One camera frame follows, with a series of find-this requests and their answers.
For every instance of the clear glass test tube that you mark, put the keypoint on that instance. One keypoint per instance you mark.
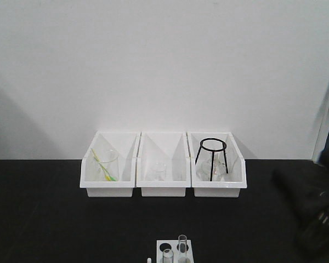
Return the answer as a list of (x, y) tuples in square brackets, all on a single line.
[(182, 243), (167, 256)]

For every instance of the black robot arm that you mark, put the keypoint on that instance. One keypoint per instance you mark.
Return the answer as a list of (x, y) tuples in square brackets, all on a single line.
[(307, 191)]

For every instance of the white test tube rack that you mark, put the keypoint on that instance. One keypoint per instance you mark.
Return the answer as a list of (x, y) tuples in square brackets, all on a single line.
[(161, 245)]

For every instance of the clear glass test tube front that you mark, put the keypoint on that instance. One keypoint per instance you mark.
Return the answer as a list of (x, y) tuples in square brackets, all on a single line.
[(167, 256)]

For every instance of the white middle storage bin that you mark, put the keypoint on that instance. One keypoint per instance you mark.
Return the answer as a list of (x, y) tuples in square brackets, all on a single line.
[(170, 148)]

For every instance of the white storage bin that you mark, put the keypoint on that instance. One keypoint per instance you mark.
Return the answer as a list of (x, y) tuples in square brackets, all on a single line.
[(170, 148), (109, 167), (235, 179)]

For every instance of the clear beaker in middle bin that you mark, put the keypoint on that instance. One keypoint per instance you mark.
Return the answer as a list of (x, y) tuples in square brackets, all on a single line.
[(157, 172)]

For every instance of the clear flask in right bin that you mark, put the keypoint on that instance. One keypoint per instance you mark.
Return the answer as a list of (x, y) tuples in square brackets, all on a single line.
[(208, 172)]

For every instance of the white right storage bin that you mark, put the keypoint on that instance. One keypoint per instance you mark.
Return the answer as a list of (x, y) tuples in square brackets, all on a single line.
[(235, 179)]

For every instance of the white left storage bin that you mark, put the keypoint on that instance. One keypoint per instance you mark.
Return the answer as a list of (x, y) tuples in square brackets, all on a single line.
[(109, 167)]

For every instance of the black wire tripod stand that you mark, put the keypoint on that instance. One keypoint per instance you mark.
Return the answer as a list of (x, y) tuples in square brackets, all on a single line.
[(212, 148)]

